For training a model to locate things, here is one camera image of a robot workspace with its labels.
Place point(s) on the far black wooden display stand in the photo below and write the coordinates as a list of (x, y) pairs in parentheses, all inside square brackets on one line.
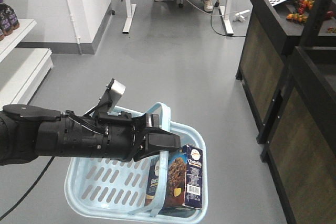
[(272, 34)]

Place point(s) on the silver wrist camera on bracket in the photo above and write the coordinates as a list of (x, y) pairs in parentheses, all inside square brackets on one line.
[(114, 91)]

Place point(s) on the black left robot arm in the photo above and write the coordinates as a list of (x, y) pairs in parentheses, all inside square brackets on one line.
[(30, 131)]

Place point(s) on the black wooden display stand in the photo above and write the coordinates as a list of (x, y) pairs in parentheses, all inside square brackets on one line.
[(300, 149), (272, 34)]

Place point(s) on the white supermarket shelving unit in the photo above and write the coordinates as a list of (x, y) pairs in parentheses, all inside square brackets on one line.
[(22, 69)]

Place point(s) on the near black wooden display stand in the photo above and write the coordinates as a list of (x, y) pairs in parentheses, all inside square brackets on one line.
[(300, 149)]

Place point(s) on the white desk leg frame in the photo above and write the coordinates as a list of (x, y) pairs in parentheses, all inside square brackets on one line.
[(130, 8)]

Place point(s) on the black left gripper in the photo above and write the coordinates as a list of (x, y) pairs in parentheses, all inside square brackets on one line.
[(125, 136)]

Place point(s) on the dark blue chocolate cookie box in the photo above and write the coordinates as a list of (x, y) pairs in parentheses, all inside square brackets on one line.
[(184, 179)]

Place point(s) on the light blue plastic basket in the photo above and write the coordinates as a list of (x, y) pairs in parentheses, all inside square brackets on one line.
[(103, 188)]

